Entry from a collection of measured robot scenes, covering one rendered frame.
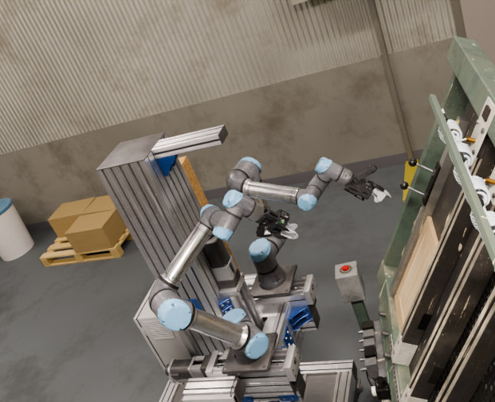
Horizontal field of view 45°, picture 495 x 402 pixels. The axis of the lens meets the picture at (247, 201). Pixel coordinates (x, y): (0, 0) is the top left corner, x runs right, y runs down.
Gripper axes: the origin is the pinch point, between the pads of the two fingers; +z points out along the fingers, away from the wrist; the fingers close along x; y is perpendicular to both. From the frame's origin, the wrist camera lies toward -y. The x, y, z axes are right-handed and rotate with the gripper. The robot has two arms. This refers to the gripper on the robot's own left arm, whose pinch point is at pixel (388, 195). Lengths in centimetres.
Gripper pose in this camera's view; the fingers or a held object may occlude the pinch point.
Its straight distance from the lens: 276.7
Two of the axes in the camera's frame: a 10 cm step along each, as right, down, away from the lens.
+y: -4.4, 8.8, -1.8
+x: 1.4, -1.4, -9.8
